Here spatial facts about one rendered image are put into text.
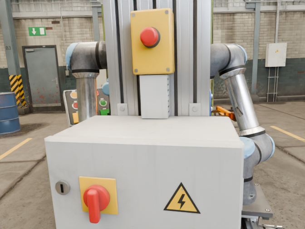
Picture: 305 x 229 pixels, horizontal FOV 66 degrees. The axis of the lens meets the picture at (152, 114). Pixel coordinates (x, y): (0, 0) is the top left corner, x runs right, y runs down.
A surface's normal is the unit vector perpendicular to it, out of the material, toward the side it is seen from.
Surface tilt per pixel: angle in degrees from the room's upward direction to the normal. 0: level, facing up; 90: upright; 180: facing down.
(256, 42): 90
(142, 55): 90
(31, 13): 90
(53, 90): 90
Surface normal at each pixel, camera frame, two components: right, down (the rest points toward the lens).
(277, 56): 0.05, 0.20
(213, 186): -0.21, 0.20
